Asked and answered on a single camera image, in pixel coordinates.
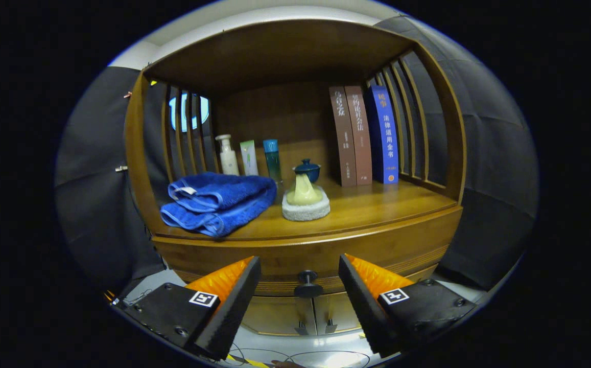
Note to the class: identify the white green tube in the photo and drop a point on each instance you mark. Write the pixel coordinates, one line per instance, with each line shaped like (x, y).
(249, 159)

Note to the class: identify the dark blue lidded teacup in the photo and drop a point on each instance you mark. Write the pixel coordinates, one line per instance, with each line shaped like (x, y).
(310, 167)

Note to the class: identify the reddish brown book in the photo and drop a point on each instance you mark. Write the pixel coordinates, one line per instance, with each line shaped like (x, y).
(360, 138)

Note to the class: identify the white pump bottle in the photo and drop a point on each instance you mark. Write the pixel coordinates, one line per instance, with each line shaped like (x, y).
(229, 161)

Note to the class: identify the dark brown book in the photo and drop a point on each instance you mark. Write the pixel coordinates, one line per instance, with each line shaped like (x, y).
(344, 138)

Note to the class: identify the teal bottle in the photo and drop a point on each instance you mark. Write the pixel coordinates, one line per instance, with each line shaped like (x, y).
(273, 161)

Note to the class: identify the folded blue towel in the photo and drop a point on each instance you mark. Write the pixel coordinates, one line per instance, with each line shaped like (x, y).
(218, 204)

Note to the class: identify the brown wooden cabinet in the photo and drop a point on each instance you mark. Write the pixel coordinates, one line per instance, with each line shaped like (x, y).
(275, 112)

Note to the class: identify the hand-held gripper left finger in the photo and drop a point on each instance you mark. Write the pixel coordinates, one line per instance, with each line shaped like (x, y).
(223, 317)

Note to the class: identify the cream brush with white base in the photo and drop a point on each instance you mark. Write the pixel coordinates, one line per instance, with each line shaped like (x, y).
(305, 209)

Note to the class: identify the wooden countertop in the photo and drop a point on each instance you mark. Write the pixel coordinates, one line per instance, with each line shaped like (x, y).
(377, 204)

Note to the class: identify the blue book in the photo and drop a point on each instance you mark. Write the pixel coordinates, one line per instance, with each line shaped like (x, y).
(384, 138)

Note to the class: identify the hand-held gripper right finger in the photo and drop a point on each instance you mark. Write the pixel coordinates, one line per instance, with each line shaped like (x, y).
(367, 317)

